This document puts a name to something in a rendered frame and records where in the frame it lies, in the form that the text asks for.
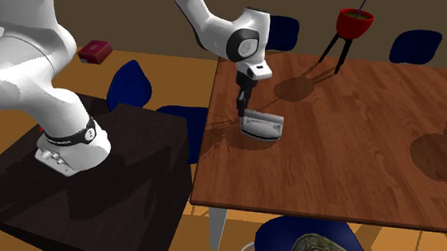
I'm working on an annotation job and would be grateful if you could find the silver grey toaster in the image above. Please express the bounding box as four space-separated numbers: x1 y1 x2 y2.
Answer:
238 108 286 143

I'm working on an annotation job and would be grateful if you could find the blue chair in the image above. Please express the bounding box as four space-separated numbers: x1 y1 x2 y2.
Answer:
235 211 392 251
265 14 302 54
387 27 445 68
100 57 214 167

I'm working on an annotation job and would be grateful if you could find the red plant pot black stand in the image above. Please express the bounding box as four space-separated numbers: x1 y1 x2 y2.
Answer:
317 0 377 79

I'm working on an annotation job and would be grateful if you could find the brown wooden table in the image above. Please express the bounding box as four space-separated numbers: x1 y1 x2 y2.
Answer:
185 45 447 251

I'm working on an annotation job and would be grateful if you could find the dark red box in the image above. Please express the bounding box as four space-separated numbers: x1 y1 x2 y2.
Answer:
75 38 114 66

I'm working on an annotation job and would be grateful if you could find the dark robot stand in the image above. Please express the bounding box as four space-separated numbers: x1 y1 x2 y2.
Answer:
0 86 200 251

